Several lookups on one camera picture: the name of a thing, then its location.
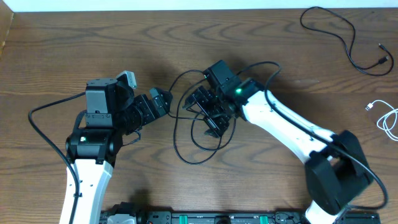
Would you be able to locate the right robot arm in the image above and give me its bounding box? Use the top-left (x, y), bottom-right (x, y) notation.
top-left (183, 60), bottom-right (373, 223)

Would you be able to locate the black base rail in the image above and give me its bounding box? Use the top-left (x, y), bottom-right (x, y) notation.
top-left (99, 202), bottom-right (381, 224)

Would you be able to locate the right camera black cable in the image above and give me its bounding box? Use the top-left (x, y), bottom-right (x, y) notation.
top-left (236, 60), bottom-right (389, 212)

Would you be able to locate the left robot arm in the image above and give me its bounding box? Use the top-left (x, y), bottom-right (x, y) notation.
top-left (60, 75), bottom-right (172, 223)

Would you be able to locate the black USB cable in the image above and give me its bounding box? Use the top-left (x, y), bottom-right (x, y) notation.
top-left (167, 68), bottom-right (238, 166)
top-left (299, 6), bottom-right (395, 77)

